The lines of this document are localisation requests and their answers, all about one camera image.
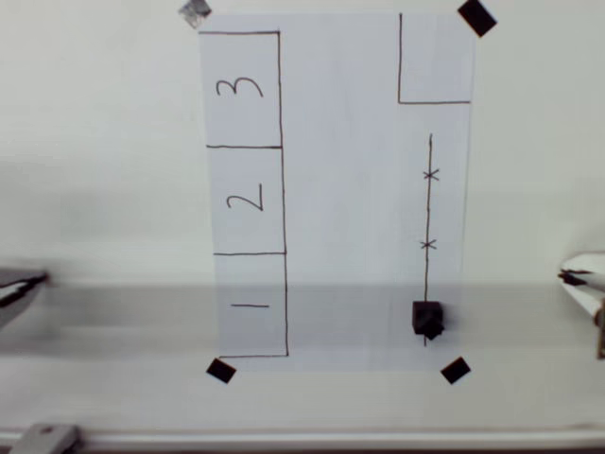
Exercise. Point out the black tape piece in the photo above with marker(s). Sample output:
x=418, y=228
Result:
x=477, y=16
x=220, y=371
x=456, y=370

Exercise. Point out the grey tape piece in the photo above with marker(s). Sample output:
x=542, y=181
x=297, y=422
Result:
x=195, y=13

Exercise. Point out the black cube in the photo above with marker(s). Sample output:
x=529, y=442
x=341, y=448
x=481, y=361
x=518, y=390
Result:
x=426, y=318

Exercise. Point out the white paper sheet with markings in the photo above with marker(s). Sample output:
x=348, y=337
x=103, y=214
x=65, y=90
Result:
x=340, y=189

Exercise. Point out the grey metal clamp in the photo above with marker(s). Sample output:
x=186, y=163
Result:
x=45, y=437

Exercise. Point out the grey blurred pointed object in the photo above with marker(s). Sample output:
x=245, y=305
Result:
x=14, y=298

